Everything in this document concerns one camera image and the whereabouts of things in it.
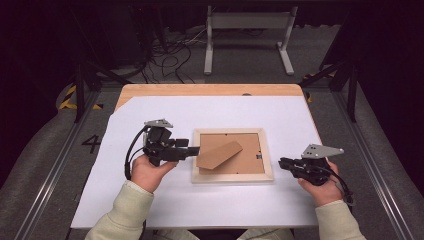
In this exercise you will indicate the aluminium rail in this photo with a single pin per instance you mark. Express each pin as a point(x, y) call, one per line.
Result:
point(50, 186)
point(376, 186)

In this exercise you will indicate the person's left hand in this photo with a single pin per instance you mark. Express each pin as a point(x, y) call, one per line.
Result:
point(146, 175)

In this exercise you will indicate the wooden picture frame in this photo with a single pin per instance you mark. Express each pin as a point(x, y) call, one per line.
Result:
point(253, 150)

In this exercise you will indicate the white paper sheet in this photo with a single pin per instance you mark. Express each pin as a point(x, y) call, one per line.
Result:
point(183, 110)

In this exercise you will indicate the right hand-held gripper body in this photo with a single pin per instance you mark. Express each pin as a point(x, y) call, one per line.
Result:
point(311, 168)

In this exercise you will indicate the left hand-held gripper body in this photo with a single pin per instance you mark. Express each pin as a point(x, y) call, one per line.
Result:
point(160, 143)

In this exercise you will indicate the black metal stand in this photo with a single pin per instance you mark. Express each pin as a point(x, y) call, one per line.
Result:
point(351, 90)
point(80, 90)

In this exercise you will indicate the white metal stand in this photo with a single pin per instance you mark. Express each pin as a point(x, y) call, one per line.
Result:
point(250, 20)

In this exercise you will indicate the person's right hand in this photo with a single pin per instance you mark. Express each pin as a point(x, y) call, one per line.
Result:
point(323, 195)

